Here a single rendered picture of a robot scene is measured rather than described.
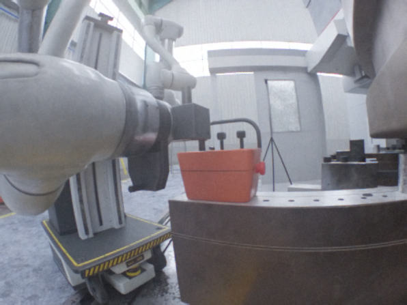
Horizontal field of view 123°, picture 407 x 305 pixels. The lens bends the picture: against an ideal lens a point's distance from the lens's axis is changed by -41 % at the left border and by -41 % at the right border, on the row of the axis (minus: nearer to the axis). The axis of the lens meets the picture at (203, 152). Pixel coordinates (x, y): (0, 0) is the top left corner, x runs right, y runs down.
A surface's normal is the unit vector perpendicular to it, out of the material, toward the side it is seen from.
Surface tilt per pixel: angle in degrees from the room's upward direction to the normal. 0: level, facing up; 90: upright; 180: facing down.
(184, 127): 90
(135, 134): 117
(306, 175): 90
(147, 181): 90
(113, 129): 113
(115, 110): 91
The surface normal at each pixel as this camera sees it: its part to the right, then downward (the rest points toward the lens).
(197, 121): 0.89, -0.04
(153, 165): -0.45, 0.04
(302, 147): -0.11, 0.01
